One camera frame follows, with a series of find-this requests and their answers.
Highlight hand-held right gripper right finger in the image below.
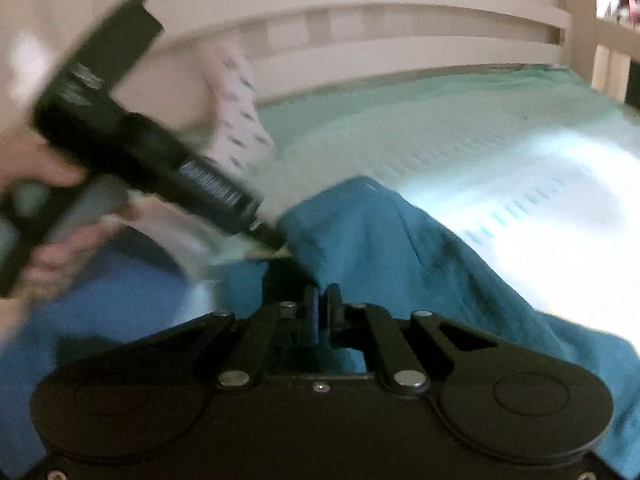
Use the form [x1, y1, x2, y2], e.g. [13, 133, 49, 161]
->
[324, 284, 502, 394]

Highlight teal pants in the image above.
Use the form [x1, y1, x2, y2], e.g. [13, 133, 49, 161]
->
[220, 175, 640, 480]

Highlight person's left leg in jeans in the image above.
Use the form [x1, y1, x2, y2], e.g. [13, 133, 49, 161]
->
[0, 230, 268, 480]

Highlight white patterned pillow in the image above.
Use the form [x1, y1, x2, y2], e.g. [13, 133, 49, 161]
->
[202, 50, 275, 173]

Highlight white wooden bed frame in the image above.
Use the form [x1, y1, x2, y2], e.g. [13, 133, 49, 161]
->
[0, 0, 640, 108]

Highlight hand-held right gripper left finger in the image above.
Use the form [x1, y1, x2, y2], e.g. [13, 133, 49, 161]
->
[120, 286, 322, 389]

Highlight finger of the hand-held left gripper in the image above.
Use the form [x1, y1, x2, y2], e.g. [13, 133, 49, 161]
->
[247, 217, 292, 261]

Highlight person's left hand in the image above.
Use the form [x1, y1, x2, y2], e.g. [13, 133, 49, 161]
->
[0, 135, 138, 343]

